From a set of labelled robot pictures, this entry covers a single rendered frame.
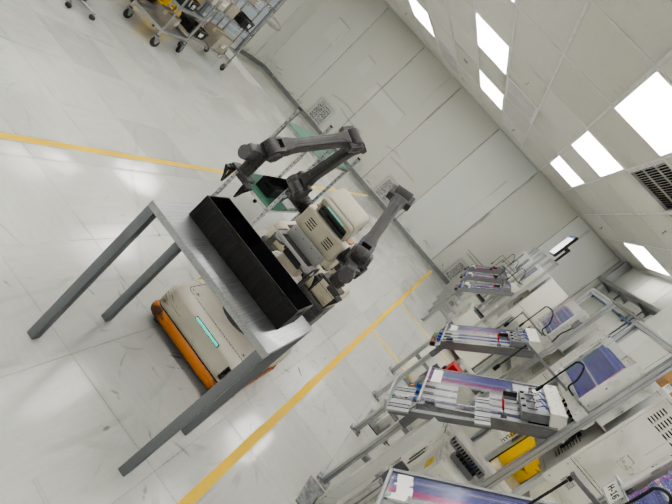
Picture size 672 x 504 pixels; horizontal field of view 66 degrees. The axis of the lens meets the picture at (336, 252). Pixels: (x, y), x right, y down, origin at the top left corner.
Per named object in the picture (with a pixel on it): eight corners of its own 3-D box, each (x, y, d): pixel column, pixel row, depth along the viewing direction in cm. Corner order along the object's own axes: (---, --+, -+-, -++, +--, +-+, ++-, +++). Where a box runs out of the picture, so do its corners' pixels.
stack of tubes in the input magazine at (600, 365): (579, 398, 260) (625, 366, 253) (564, 369, 309) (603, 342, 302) (596, 418, 258) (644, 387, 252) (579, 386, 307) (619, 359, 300)
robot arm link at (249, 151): (283, 157, 201) (275, 138, 203) (267, 149, 190) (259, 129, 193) (259, 172, 205) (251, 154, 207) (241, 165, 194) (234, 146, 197)
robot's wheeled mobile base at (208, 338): (211, 292, 336) (237, 268, 329) (270, 372, 326) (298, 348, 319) (143, 308, 271) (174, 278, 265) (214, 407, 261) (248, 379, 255)
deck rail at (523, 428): (415, 413, 281) (416, 402, 280) (415, 412, 282) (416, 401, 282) (556, 441, 261) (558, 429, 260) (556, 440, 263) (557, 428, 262)
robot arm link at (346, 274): (374, 256, 194) (355, 243, 194) (370, 263, 183) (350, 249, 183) (356, 281, 197) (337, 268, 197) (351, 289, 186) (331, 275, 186)
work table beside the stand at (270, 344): (106, 314, 252) (216, 204, 232) (190, 433, 241) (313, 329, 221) (26, 332, 210) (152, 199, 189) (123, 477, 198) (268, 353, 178)
